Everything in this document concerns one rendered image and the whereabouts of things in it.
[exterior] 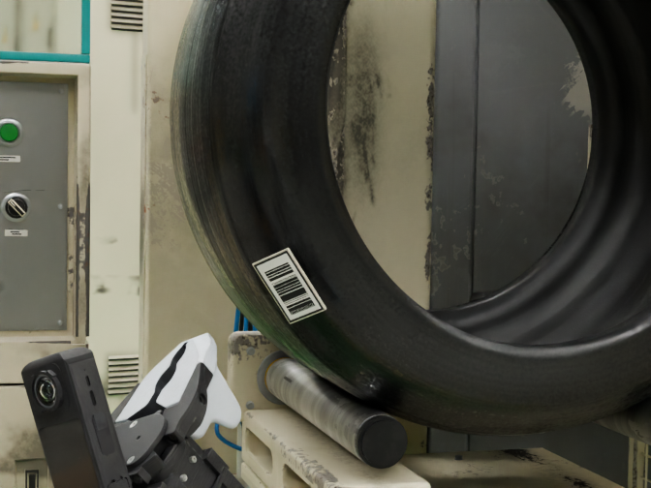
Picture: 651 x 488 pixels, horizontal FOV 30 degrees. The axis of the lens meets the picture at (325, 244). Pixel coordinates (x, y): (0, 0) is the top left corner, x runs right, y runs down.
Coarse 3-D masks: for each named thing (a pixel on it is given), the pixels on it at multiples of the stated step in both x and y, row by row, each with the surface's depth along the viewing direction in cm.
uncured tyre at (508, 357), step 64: (256, 0) 97; (320, 0) 96; (576, 0) 133; (640, 0) 131; (192, 64) 106; (256, 64) 96; (320, 64) 96; (640, 64) 134; (192, 128) 104; (256, 128) 97; (320, 128) 97; (640, 128) 135; (192, 192) 110; (256, 192) 98; (320, 192) 97; (640, 192) 135; (256, 256) 100; (320, 256) 98; (576, 256) 134; (640, 256) 132; (256, 320) 113; (320, 320) 100; (384, 320) 99; (448, 320) 131; (512, 320) 132; (576, 320) 132; (640, 320) 106; (384, 384) 102; (448, 384) 102; (512, 384) 103; (576, 384) 105; (640, 384) 107
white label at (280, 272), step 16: (272, 256) 98; (288, 256) 98; (272, 272) 99; (288, 272) 98; (272, 288) 100; (288, 288) 99; (304, 288) 98; (288, 304) 100; (304, 304) 99; (320, 304) 98; (288, 320) 101
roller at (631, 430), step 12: (636, 408) 113; (648, 408) 111; (600, 420) 119; (612, 420) 116; (624, 420) 114; (636, 420) 112; (648, 420) 110; (624, 432) 115; (636, 432) 112; (648, 432) 110
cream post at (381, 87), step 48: (384, 0) 138; (432, 0) 140; (336, 48) 137; (384, 48) 138; (432, 48) 140; (336, 96) 137; (384, 96) 139; (432, 96) 141; (336, 144) 138; (384, 144) 139; (432, 144) 141; (384, 192) 139; (384, 240) 140
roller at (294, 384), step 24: (288, 360) 132; (288, 384) 124; (312, 384) 119; (312, 408) 115; (336, 408) 109; (360, 408) 106; (336, 432) 107; (360, 432) 101; (384, 432) 101; (360, 456) 101; (384, 456) 102
